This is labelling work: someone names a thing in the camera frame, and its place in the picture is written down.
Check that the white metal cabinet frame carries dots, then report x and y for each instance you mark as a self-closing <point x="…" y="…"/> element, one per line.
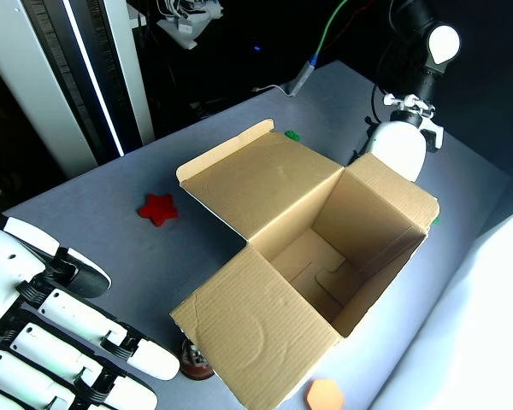
<point x="21" y="64"/>

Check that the brown cardboard box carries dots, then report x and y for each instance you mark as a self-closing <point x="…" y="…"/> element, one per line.
<point x="248" y="333"/>

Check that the white light strip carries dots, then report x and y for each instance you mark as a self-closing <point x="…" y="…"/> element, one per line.
<point x="93" y="77"/>

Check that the orange hexagon toy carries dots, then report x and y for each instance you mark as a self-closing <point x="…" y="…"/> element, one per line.
<point x="325" y="395"/>

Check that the white backdrop sheet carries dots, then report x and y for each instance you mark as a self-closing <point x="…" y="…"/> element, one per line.
<point x="474" y="341"/>

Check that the chocolate toy cake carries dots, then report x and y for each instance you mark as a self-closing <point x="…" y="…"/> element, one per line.
<point x="196" y="363"/>

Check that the grey table cloth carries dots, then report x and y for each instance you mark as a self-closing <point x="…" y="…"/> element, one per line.
<point x="124" y="256"/>

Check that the red star toy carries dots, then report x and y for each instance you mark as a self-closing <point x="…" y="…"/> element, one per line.
<point x="158" y="209"/>

